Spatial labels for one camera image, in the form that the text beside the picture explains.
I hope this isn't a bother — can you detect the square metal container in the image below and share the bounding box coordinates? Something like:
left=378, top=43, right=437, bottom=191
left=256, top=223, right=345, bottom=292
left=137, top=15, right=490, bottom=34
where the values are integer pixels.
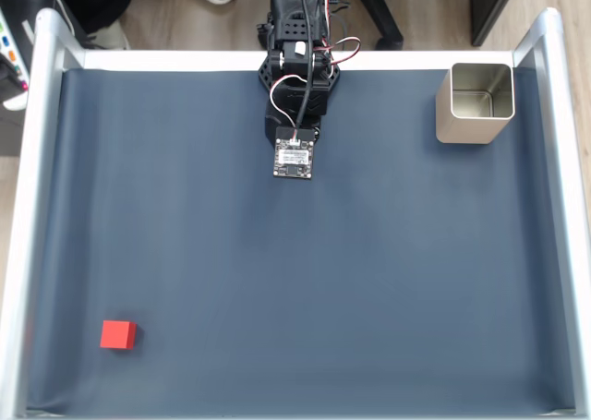
left=435, top=62, right=516, bottom=145

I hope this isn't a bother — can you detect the red white black servo wire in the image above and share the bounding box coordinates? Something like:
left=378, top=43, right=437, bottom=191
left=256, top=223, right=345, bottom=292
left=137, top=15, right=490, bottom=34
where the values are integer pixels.
left=322, top=35, right=363, bottom=68

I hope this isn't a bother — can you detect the camera circuit board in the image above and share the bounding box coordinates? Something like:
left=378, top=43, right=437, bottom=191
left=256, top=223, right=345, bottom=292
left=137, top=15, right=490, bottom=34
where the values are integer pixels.
left=272, top=125, right=317, bottom=180

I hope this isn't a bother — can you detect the grey power cable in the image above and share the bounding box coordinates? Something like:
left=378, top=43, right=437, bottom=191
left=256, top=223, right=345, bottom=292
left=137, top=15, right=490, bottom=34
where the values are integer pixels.
left=328, top=0, right=353, bottom=52

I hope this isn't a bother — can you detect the white device with coloured buttons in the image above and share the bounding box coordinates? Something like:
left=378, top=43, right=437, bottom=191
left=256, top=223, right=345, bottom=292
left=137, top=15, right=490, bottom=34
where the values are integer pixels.
left=0, top=8, right=36, bottom=112

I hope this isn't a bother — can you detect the black camera cable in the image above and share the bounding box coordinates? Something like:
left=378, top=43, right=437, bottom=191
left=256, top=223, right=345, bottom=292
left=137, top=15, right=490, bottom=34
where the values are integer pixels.
left=293, top=0, right=318, bottom=133

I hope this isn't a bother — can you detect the silver table frame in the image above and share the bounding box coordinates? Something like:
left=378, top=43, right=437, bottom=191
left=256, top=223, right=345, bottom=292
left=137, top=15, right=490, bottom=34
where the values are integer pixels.
left=0, top=6, right=591, bottom=420

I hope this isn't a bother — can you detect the red cube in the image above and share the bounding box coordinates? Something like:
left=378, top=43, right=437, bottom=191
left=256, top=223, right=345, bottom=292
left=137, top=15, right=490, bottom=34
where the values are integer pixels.
left=100, top=319, right=139, bottom=351

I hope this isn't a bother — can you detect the black office chair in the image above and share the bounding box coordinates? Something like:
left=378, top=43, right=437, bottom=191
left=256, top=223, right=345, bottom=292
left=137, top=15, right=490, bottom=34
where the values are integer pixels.
left=330, top=0, right=412, bottom=52

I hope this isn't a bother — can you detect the blue table mat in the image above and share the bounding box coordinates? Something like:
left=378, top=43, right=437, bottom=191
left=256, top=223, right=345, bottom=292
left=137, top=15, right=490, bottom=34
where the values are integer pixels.
left=25, top=67, right=578, bottom=416

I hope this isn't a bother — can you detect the person's leg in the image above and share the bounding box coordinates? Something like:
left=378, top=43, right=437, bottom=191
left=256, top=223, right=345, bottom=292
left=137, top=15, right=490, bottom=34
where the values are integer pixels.
left=59, top=0, right=133, bottom=37

